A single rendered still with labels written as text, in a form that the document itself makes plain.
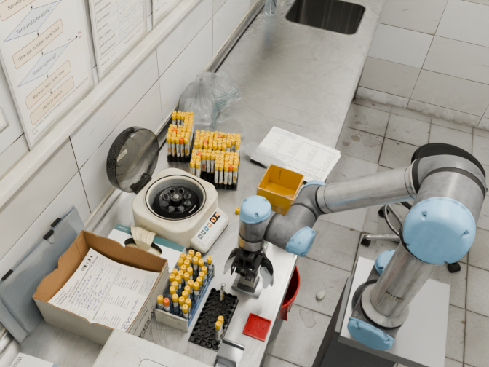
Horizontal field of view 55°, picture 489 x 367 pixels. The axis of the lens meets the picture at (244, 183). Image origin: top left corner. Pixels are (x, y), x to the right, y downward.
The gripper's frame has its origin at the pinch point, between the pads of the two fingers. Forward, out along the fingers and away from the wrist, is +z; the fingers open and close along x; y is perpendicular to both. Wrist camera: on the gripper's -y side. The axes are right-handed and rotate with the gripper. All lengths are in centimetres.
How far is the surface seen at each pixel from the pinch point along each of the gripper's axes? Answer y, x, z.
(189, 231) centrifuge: -5.1, -22.2, -4.2
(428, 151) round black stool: -117, 51, 28
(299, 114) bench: -89, -9, 6
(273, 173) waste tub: -44.1, -6.9, 0.2
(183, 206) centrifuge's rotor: -13.8, -28.5, -3.7
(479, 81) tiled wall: -242, 82, 58
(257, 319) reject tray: 9.5, 6.5, 5.9
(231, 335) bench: 17.0, 1.2, 6.1
